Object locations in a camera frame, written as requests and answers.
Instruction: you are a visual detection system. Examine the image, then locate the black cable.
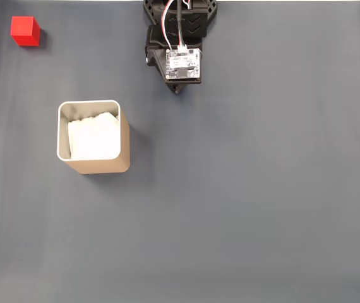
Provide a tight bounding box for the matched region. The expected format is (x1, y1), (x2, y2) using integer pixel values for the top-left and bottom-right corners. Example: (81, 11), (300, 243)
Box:
(174, 0), (186, 48)

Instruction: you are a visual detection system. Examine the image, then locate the white tissue paper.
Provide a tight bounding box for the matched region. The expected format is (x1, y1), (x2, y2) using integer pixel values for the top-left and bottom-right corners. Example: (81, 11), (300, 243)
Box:
(68, 110), (120, 160)

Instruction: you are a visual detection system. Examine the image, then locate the red white wire bundle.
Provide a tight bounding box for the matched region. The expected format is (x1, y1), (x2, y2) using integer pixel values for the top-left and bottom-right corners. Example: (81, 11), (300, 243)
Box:
(160, 0), (189, 53)

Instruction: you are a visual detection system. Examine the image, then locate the white camera circuit board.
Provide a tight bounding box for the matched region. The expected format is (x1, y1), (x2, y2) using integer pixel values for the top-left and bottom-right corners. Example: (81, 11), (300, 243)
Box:
(165, 47), (203, 80)

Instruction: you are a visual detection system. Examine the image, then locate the beige square metal box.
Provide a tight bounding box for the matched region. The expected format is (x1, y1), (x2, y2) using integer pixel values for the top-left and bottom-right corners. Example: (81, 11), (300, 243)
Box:
(56, 100), (131, 175)

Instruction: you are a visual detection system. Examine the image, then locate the blue-grey table mat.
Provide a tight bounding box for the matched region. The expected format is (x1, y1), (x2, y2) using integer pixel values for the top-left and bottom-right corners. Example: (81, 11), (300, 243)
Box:
(0, 1), (360, 303)

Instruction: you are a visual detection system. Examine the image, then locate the red cube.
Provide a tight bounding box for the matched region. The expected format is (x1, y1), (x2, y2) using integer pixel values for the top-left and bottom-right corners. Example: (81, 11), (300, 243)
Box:
(10, 16), (41, 47)

